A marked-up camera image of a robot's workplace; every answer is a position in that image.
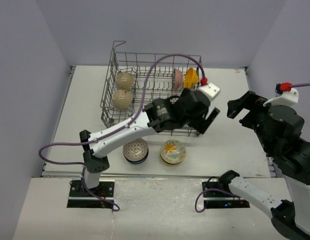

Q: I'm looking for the pink patterned bowl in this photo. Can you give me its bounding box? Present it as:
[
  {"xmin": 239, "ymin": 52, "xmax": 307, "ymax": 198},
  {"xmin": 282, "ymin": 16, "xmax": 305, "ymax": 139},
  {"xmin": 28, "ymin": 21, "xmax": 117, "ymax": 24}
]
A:
[{"xmin": 173, "ymin": 69, "xmax": 184, "ymax": 89}]

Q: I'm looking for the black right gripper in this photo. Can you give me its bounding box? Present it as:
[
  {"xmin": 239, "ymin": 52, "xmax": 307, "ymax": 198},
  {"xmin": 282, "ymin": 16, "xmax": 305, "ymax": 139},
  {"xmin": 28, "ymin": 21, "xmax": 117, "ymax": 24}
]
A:
[{"xmin": 226, "ymin": 88, "xmax": 274, "ymax": 152}]

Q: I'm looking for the brown lattice pattern bowl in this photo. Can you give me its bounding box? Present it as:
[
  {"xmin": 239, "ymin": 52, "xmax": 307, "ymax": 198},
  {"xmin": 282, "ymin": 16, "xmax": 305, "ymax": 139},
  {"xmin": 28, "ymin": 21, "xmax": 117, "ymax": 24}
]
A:
[{"xmin": 123, "ymin": 138, "xmax": 149, "ymax": 161}]

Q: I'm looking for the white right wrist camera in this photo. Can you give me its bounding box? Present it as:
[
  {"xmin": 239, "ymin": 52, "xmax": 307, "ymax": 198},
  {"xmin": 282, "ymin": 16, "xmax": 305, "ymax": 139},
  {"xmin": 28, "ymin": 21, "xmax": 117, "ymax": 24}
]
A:
[{"xmin": 263, "ymin": 82, "xmax": 299, "ymax": 107}]

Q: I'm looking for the grey wire dish rack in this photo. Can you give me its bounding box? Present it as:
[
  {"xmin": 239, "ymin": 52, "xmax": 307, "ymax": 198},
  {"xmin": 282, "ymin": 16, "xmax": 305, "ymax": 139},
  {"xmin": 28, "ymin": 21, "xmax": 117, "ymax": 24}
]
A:
[{"xmin": 100, "ymin": 40, "xmax": 202, "ymax": 128}]

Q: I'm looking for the beige front bowl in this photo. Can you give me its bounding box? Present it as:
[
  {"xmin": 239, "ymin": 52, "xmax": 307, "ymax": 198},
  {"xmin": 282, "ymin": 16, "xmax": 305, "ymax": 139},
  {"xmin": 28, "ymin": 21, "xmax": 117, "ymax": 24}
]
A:
[{"xmin": 111, "ymin": 89, "xmax": 133, "ymax": 111}]

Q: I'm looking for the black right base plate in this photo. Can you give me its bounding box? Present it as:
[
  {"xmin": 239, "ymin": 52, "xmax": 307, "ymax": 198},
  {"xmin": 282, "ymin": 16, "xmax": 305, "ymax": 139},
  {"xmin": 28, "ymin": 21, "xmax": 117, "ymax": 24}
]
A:
[{"xmin": 202, "ymin": 177, "xmax": 250, "ymax": 209}]

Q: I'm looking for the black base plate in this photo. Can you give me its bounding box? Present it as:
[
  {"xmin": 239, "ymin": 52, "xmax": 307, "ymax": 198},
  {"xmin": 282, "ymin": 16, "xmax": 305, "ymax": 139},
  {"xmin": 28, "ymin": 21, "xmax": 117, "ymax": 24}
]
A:
[
  {"xmin": 202, "ymin": 177, "xmax": 250, "ymax": 209},
  {"xmin": 67, "ymin": 180, "xmax": 115, "ymax": 209}
]

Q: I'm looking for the yellow teal flower bowl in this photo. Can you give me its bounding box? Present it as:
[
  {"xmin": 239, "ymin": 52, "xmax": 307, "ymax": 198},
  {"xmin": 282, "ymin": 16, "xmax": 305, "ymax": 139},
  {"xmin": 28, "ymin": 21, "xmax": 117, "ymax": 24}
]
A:
[{"xmin": 162, "ymin": 160, "xmax": 182, "ymax": 166}]

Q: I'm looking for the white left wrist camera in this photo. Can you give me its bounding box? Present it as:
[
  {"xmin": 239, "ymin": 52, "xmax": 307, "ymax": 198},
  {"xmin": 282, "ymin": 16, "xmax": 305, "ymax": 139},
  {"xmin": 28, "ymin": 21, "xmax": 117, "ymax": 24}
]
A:
[{"xmin": 198, "ymin": 77, "xmax": 220, "ymax": 101}]

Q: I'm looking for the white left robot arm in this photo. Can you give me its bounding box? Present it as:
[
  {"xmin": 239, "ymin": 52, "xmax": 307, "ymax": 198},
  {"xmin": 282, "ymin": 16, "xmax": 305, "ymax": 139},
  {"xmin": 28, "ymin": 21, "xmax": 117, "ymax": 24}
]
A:
[{"xmin": 80, "ymin": 84, "xmax": 220, "ymax": 197}]

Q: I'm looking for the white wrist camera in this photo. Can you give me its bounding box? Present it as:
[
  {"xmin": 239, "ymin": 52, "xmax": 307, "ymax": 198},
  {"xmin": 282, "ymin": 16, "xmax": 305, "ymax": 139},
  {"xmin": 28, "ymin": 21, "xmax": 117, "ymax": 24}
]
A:
[
  {"xmin": 263, "ymin": 82, "xmax": 299, "ymax": 107},
  {"xmin": 198, "ymin": 77, "xmax": 220, "ymax": 101}
]

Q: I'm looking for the blue white floral bowl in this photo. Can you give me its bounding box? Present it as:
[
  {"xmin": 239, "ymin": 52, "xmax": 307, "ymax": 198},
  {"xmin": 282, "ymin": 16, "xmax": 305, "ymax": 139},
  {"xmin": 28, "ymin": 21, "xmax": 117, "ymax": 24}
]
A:
[{"xmin": 126, "ymin": 156, "xmax": 147, "ymax": 165}]

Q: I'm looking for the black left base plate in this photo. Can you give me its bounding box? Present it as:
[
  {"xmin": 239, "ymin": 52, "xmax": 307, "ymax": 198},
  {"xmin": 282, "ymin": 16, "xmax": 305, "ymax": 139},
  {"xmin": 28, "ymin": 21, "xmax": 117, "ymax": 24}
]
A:
[{"xmin": 67, "ymin": 180, "xmax": 115, "ymax": 209}]

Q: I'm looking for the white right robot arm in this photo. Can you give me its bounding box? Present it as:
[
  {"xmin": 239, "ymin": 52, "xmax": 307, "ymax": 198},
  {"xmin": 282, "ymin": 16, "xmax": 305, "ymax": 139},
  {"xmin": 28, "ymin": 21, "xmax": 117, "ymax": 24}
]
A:
[{"xmin": 218, "ymin": 91, "xmax": 310, "ymax": 240}]

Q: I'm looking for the beige bowl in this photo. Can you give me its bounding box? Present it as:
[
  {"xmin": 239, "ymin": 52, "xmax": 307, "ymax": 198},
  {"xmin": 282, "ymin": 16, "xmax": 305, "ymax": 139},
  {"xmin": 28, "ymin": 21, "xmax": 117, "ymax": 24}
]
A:
[
  {"xmin": 115, "ymin": 72, "xmax": 135, "ymax": 91},
  {"xmin": 111, "ymin": 89, "xmax": 133, "ymax": 111}
]

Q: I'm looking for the white green floral bowl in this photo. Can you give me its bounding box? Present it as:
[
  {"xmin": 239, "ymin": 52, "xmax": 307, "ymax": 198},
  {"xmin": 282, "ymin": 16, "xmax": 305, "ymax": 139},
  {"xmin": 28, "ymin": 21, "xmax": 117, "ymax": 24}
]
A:
[{"xmin": 159, "ymin": 139, "xmax": 187, "ymax": 163}]

